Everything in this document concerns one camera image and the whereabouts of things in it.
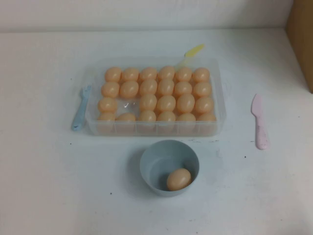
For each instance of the tan plastic egg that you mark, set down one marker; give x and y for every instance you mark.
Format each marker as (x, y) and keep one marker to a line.
(166, 73)
(110, 88)
(185, 102)
(113, 74)
(179, 179)
(148, 102)
(147, 116)
(166, 116)
(201, 75)
(107, 104)
(183, 88)
(184, 74)
(202, 89)
(166, 86)
(106, 117)
(129, 89)
(148, 74)
(185, 117)
(166, 103)
(148, 86)
(204, 105)
(126, 117)
(130, 74)
(206, 117)

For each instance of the clear plastic egg box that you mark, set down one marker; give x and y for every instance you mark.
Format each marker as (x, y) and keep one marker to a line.
(127, 104)

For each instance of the brown cardboard box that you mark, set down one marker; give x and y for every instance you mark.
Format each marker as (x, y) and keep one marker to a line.
(300, 36)

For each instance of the grey-blue round bowl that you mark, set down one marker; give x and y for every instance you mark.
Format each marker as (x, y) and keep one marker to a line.
(156, 156)

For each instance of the yellow plastic spoon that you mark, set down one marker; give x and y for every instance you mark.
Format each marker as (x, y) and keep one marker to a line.
(193, 51)

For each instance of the light blue plastic fork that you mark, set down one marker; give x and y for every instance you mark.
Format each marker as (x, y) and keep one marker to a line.
(79, 115)

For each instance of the pink plastic knife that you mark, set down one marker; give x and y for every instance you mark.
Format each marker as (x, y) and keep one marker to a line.
(259, 127)

